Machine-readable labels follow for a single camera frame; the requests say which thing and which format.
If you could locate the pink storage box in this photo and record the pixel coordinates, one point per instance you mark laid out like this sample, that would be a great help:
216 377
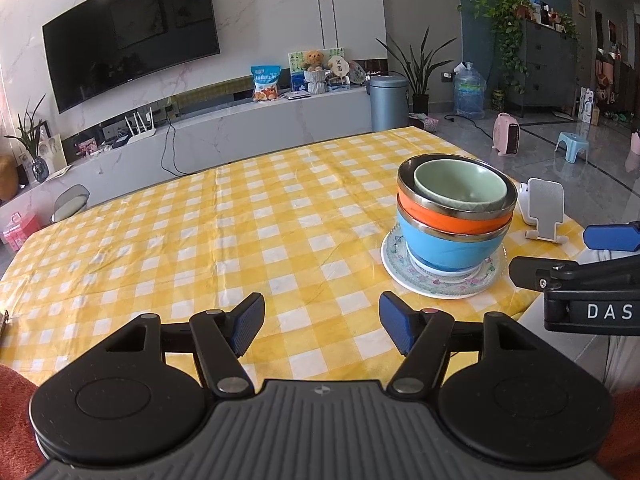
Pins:
20 232

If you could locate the grey round stool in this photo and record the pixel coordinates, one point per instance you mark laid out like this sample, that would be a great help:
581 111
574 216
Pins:
70 202

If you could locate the blue snack bag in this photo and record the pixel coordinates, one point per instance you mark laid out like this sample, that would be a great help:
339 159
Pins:
264 84

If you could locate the brown gourd vase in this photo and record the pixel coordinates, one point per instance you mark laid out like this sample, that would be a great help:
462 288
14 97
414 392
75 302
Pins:
7 177

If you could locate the white wrapped flower pot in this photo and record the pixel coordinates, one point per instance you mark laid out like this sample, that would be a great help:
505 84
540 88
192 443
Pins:
315 82

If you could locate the tall-leaf potted plant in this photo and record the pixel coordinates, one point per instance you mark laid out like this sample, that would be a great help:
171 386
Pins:
419 75

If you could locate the brown teddy bear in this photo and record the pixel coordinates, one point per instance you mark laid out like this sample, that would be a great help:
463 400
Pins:
313 60

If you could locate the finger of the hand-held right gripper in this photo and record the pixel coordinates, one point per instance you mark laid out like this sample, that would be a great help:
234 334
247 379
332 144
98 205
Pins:
612 238
525 272

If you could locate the blue steel bowl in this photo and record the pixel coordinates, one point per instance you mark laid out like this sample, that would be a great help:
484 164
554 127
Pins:
450 250

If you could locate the grey-blue trash bin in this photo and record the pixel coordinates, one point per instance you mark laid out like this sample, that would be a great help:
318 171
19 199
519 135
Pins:
387 105

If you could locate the green trailing vine plant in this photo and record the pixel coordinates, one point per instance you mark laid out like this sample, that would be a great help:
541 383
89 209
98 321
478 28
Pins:
505 20

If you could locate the green picture board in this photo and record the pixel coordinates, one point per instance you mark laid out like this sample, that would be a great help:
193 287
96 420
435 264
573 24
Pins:
295 67

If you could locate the clear glass plate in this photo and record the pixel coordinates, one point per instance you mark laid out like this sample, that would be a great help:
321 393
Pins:
395 257

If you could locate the black curved television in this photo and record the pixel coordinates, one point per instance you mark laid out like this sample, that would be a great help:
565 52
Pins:
130 35

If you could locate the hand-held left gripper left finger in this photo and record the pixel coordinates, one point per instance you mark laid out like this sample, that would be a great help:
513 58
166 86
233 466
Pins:
249 322

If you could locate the yellow checked tablecloth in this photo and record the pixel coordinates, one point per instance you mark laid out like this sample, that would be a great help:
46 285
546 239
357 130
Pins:
250 220

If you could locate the blue water jug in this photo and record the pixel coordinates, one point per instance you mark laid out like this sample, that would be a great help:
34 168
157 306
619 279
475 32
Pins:
469 92

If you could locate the white wifi router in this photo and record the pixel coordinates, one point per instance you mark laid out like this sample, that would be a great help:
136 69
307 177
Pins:
141 135

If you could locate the light grey cloth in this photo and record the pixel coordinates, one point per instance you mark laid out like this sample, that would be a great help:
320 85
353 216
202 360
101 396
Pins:
622 365

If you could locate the pink patterned slippers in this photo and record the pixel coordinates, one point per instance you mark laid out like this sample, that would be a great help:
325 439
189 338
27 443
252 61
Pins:
425 121

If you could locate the green ceramic bowl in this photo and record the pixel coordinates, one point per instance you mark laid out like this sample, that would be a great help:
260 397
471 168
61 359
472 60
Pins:
455 182

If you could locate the small blue plastic stool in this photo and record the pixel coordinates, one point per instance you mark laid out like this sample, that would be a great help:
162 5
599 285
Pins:
572 140

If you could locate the white photo card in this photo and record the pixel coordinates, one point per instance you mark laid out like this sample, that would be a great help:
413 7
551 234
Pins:
52 152

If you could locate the flat white device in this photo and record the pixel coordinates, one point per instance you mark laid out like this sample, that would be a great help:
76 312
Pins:
297 95

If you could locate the pink space heater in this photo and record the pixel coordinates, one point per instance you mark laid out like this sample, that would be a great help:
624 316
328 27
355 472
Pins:
506 135

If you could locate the dark grey cabinet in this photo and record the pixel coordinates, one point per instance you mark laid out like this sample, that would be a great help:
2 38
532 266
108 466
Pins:
550 67

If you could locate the white marble tv console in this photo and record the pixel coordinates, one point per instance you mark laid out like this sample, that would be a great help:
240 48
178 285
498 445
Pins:
250 130

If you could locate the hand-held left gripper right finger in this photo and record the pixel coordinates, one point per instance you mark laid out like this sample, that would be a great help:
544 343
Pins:
395 322

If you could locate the plant in blue vase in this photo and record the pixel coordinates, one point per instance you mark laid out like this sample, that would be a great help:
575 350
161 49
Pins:
37 167

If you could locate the white phone stand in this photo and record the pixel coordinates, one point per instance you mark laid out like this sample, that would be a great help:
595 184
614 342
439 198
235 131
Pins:
545 205

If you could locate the orange steel bowl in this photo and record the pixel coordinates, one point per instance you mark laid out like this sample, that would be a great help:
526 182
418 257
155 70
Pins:
440 222

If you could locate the white printed box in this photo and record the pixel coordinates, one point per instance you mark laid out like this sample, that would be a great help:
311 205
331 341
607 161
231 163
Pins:
590 105

